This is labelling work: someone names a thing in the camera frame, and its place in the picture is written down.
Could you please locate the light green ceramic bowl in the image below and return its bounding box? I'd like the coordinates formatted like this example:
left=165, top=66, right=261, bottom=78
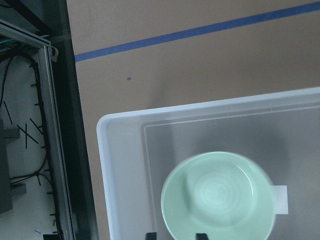
left=160, top=151, right=276, bottom=240

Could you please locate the white label in box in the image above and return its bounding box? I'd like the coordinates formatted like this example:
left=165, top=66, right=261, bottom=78
left=272, top=185, right=289, bottom=215

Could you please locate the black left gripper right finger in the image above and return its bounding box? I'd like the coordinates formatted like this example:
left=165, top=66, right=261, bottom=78
left=195, top=233, right=209, bottom=240

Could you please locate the clear plastic storage box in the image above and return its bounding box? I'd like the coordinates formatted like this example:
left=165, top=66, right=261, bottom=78
left=96, top=87, right=320, bottom=240

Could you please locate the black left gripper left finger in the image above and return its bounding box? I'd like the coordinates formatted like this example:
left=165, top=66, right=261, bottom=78
left=145, top=232, right=157, bottom=240

